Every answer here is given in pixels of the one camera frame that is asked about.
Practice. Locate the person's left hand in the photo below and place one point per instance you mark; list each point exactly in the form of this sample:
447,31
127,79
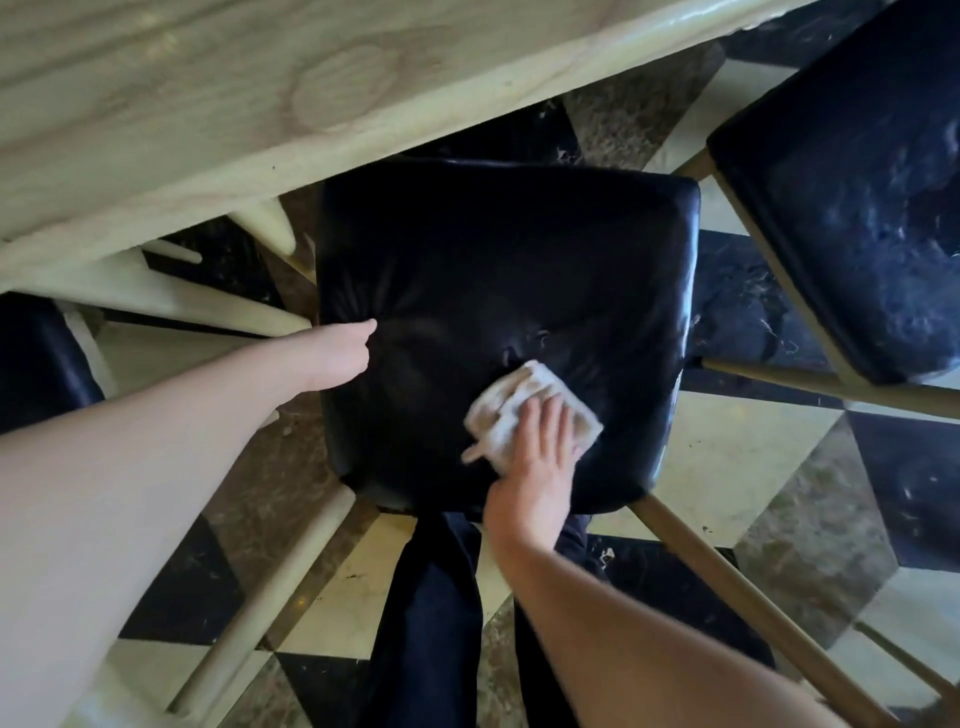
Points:
336,361

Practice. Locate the person's left thumb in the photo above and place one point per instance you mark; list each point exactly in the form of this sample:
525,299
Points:
361,328

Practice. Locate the person's right middle finger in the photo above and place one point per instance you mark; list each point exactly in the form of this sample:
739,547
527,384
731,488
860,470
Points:
550,421

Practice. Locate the black leather seat wooden chair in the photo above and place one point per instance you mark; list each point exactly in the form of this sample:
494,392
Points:
495,285

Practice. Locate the person's dark trousers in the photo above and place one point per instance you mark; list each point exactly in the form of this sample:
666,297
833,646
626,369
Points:
431,622

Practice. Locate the person's right forearm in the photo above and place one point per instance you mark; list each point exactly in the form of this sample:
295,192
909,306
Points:
637,645

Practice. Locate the person's right little finger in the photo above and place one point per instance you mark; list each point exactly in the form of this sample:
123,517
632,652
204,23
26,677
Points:
577,454

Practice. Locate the person's left forearm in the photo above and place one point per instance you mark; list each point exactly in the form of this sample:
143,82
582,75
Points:
127,495

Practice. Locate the dusty black seat wooden chair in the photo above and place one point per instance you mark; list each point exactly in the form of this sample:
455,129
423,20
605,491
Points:
855,172

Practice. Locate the white cleaning cloth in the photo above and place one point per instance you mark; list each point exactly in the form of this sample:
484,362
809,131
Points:
501,409

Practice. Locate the pale wooden table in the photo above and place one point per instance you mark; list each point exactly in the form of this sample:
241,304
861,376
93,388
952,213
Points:
165,112

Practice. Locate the person's right hand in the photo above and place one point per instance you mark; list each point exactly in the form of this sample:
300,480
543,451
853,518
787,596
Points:
531,480

